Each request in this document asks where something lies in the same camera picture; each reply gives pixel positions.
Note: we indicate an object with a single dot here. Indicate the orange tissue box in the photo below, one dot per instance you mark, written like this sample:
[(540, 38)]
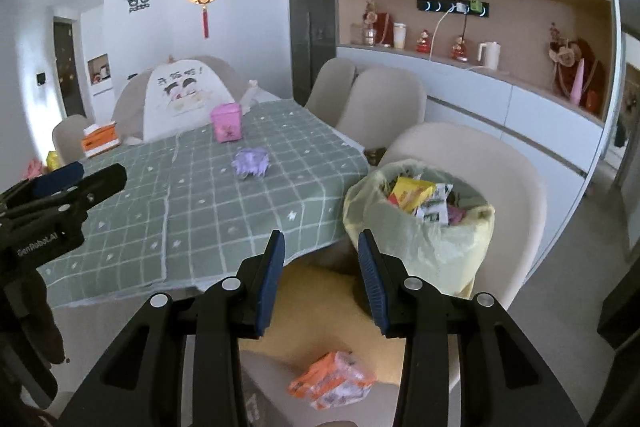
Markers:
[(99, 139)]

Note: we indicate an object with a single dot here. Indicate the red figurine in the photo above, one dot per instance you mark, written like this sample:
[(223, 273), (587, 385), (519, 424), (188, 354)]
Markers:
[(458, 50), (424, 43)]

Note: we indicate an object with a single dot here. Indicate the purple crumpled wrapper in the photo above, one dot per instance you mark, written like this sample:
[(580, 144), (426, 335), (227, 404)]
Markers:
[(251, 161)]

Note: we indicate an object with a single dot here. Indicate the yellow snack bag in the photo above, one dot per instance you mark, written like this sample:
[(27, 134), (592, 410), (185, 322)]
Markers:
[(408, 194)]

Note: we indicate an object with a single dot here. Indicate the middle beige chair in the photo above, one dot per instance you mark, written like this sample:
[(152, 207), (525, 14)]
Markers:
[(383, 103)]

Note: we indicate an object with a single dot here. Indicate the red gift box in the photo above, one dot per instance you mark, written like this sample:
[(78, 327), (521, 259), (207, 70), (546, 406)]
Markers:
[(384, 29)]

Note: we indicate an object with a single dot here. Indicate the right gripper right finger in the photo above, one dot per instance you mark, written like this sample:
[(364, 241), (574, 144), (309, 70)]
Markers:
[(373, 274)]

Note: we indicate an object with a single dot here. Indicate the black power strip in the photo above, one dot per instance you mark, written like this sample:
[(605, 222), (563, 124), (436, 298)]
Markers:
[(463, 7)]

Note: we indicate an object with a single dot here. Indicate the beige chair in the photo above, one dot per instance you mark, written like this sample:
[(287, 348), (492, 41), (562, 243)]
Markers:
[(505, 178), (383, 103), (331, 89)]

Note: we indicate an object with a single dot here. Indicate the white sideboard cabinet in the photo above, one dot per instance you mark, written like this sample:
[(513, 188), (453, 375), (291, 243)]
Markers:
[(562, 144)]

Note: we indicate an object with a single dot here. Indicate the red figurine left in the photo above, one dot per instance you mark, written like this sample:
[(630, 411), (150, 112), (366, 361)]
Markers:
[(424, 43)]

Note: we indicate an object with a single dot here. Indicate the far beige chair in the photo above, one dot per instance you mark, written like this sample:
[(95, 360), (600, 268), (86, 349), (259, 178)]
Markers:
[(331, 89)]

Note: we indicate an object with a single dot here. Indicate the red flower decoration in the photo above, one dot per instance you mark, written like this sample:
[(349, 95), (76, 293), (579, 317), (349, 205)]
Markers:
[(564, 55)]

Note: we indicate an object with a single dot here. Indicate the paper coffee cup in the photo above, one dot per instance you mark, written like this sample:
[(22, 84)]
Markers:
[(399, 36)]

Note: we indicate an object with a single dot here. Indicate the pink cone bottle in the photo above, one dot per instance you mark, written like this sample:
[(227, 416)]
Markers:
[(576, 92)]

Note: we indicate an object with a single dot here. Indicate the near beige chair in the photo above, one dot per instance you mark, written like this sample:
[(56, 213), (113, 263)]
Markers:
[(505, 178)]

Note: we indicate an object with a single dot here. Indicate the pink trash box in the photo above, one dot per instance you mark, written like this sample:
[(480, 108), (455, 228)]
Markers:
[(227, 122)]

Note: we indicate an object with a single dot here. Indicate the pink wrapper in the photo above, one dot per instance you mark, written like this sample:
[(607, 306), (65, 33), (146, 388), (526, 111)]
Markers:
[(455, 214)]

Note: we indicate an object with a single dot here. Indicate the red figurine right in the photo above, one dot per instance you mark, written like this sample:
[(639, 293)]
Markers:
[(458, 50)]

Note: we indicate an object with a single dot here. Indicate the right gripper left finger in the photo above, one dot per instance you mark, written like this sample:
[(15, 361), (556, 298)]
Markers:
[(267, 279)]

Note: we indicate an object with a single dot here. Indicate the white green carton box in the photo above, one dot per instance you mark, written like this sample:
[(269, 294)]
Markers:
[(435, 208)]

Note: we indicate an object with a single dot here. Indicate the orange snack box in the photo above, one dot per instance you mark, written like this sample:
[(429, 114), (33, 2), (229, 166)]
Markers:
[(335, 380)]

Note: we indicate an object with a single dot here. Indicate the green checked tablecloth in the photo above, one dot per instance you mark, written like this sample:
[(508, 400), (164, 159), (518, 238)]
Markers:
[(186, 219)]

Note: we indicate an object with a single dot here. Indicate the white electric kettle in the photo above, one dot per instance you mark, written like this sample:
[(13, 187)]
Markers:
[(488, 55)]

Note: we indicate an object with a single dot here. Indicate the trash bin with yellow bag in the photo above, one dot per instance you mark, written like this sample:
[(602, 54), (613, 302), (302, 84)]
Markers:
[(446, 256)]

